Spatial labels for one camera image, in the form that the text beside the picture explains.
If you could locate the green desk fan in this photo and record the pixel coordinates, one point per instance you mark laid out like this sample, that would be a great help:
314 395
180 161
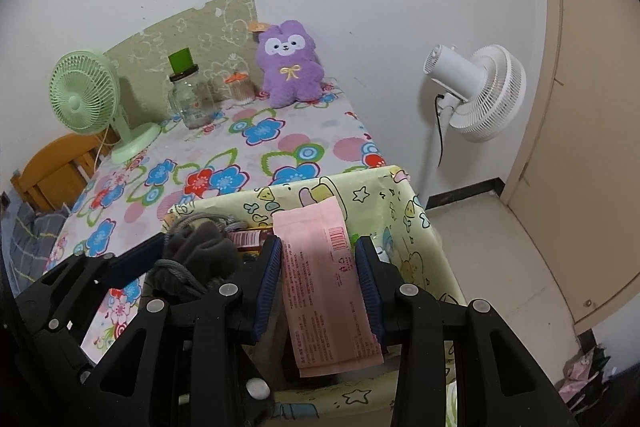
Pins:
82 99

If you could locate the pink patterned cloth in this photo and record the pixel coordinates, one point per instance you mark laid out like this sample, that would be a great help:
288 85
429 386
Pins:
582 372

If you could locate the green patterned cardboard panel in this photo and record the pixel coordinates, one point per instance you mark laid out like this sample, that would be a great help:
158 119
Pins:
150 42

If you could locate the purple plush rabbit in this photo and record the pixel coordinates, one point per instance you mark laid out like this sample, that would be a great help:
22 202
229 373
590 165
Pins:
290 72

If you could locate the blue plaid blanket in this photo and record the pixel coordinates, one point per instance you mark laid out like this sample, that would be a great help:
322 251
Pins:
30 237

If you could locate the glass jar with green lid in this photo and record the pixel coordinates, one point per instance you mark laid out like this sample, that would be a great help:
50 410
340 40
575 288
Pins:
192 102

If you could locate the white standing fan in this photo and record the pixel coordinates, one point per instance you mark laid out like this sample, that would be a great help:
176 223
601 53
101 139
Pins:
492 92

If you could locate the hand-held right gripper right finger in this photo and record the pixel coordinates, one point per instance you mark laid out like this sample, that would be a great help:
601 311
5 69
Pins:
369 287

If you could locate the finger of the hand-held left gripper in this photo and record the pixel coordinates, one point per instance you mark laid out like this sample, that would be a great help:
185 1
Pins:
137 262

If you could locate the cotton swab jar orange lid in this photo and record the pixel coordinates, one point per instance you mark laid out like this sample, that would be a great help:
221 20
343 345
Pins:
241 89

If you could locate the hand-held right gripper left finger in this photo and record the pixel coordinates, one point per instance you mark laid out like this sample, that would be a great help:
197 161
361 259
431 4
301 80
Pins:
267 287

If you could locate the yellow cartoon-wrapped box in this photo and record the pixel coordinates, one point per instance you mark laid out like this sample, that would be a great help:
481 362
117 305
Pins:
400 207

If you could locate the beige door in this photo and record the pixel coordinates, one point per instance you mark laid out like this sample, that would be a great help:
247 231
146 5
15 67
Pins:
590 107

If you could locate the pink packet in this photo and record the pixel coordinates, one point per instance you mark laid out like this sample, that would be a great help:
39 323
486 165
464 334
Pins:
320 287

